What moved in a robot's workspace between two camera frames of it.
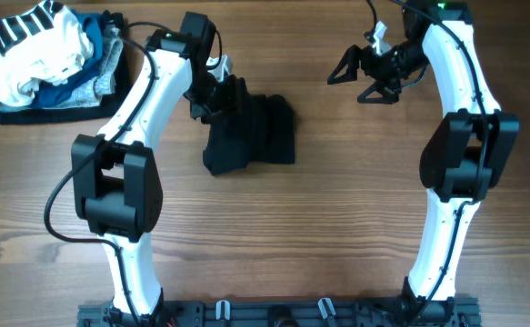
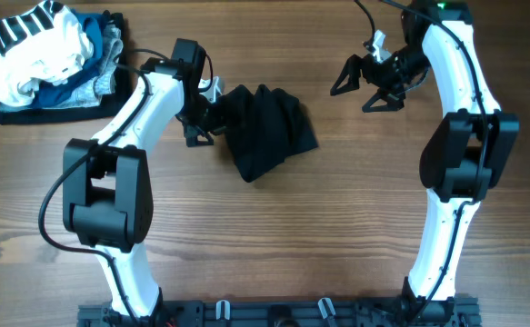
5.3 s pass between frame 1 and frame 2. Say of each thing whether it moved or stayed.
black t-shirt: moved
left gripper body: moved
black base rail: stayed
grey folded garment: stayed
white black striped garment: stayed
